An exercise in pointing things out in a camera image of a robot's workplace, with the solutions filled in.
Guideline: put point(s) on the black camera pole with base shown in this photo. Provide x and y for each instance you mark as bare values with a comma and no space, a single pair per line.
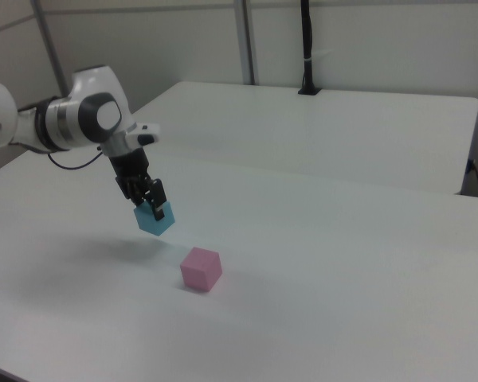
307,51

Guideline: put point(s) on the pink cube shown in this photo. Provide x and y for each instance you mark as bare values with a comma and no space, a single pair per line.
201,270

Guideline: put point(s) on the grey metal partition post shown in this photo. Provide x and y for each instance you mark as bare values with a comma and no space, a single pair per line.
245,40
49,44

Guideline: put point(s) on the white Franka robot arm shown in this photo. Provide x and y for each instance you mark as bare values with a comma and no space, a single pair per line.
87,91

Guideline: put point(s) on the blue cube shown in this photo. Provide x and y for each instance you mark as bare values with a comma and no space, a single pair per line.
151,224

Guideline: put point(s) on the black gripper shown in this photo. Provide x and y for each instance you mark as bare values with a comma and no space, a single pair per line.
129,169

